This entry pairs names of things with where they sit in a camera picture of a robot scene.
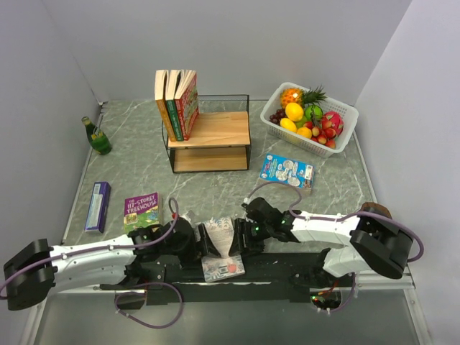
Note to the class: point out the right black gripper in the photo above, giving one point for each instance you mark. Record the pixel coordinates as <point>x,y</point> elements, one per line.
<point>241,227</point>

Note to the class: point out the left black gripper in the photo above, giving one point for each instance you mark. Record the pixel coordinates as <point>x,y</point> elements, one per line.
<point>189,259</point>

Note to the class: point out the pink floral book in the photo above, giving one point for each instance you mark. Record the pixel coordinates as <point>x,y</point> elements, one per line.
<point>222,266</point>

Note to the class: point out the purple 117-Storey Treehouse book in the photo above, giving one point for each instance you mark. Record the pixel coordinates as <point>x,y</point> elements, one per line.
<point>142,211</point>

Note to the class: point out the red 13-Storey Treehouse book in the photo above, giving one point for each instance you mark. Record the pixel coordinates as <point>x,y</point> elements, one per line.
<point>186,101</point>

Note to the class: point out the green 104-Storey Treehouse book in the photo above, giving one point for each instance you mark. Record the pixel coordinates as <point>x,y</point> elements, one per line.
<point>174,78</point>

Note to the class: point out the orange Treehouse book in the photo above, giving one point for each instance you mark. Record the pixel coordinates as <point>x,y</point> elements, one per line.
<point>159,94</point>

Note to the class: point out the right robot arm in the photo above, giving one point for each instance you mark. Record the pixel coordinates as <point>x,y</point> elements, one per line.
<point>365,240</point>

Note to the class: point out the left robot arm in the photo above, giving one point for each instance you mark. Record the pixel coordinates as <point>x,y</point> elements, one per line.
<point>118,263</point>

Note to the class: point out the blue cartoon book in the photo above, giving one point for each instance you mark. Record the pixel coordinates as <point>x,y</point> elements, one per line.
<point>288,171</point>

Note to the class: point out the yellow lemon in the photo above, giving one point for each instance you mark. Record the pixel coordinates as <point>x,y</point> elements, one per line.
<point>288,124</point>

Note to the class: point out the dark grape bunch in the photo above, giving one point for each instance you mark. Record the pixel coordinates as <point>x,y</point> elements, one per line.
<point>276,118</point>

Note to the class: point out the dark blue book at left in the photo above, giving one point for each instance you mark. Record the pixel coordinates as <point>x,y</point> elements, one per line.
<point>96,216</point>

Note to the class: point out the red lychee cluster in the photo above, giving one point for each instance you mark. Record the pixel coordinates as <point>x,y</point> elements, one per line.
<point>324,134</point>

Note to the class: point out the orange mango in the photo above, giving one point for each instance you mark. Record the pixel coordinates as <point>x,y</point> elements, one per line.
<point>294,111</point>

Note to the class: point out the brown round object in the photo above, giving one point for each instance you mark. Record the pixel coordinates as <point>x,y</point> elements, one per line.
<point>376,208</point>

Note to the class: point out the green apple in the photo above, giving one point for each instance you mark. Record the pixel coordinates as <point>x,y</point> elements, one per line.
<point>313,112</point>

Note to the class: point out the small pineapple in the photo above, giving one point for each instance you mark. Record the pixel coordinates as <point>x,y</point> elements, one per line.
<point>302,97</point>

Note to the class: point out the pink dragon fruit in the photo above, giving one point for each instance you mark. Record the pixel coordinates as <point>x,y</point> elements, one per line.
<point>334,122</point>

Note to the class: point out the green glass bottle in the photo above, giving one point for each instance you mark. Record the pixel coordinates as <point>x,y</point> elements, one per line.
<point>96,137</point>

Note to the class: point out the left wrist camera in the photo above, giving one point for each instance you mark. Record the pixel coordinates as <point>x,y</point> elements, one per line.
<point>189,216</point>

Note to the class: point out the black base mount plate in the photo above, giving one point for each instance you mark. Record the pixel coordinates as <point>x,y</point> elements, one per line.
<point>268,276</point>

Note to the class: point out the wood and wire shelf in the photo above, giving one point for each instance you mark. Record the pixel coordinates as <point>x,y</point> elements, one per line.
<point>220,140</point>

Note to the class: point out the aluminium rail frame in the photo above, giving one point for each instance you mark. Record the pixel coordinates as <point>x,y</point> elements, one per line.
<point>382,311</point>

